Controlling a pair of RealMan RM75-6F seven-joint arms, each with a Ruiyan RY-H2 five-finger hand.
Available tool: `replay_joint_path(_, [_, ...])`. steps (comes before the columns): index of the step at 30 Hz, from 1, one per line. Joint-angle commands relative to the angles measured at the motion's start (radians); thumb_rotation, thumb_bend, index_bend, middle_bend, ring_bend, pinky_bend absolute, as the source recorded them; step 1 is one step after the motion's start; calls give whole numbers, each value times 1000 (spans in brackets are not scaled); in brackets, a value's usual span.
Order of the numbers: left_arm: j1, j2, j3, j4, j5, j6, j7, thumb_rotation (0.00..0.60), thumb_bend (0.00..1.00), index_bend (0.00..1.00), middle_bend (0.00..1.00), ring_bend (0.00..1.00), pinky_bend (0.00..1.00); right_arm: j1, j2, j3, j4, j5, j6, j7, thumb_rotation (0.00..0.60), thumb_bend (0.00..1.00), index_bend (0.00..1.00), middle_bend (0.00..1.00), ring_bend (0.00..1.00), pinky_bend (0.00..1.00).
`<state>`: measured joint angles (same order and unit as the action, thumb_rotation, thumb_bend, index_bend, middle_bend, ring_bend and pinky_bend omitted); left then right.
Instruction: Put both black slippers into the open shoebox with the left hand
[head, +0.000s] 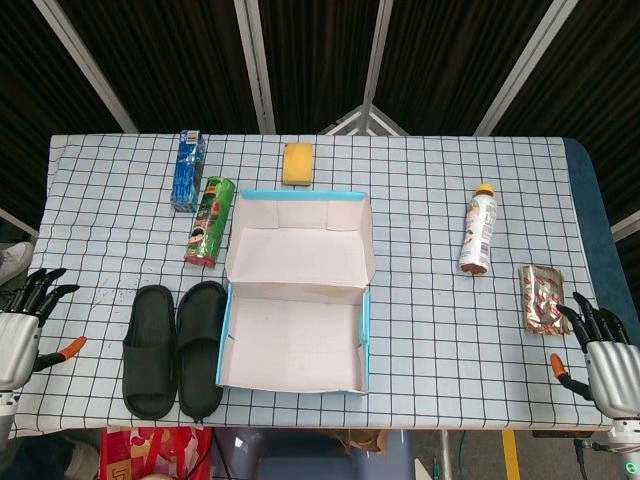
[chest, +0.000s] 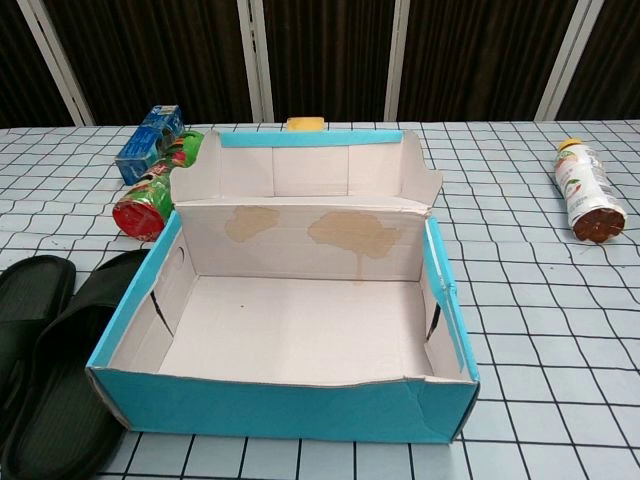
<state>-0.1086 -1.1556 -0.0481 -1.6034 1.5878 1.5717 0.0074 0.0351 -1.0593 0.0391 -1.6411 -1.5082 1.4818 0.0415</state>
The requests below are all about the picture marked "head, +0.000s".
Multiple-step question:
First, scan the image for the white black grid tablecloth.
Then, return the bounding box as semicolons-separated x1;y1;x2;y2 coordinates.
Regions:
9;132;614;439

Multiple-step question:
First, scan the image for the silver red snack packet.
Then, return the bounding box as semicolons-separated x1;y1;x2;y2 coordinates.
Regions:
518;264;572;336

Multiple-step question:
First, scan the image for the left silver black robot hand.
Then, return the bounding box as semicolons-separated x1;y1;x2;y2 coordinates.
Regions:
0;267;88;391

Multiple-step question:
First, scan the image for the blue carton box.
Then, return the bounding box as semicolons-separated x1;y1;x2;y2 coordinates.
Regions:
170;129;207;215

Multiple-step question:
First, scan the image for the white drink bottle yellow cap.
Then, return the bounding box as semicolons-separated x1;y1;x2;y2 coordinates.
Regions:
458;183;499;277

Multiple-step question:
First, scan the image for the blue plastic chair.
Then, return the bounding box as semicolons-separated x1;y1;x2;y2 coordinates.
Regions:
212;428;416;480

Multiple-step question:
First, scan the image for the blue cardboard shoe box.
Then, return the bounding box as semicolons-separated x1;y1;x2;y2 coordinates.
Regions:
214;188;376;396

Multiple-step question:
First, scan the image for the black rubber slipper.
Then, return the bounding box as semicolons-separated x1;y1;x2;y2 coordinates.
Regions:
175;280;229;426
122;284;178;421

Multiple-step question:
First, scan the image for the green chips can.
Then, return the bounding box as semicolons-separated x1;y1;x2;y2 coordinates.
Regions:
183;175;236;267

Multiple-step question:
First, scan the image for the white partition post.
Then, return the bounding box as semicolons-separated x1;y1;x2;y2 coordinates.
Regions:
473;0;570;137
32;0;139;134
360;0;395;110
234;0;277;135

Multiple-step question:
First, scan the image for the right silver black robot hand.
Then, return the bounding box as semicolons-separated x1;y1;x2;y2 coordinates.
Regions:
549;291;640;421

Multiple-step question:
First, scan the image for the red patterned bag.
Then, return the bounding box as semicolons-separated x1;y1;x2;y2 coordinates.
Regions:
99;425;214;480

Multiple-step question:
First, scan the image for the white metal frame stand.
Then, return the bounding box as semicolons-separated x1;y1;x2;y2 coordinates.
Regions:
319;104;409;136

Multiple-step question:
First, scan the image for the yellow sponge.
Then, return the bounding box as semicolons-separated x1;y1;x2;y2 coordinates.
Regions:
282;143;316;189

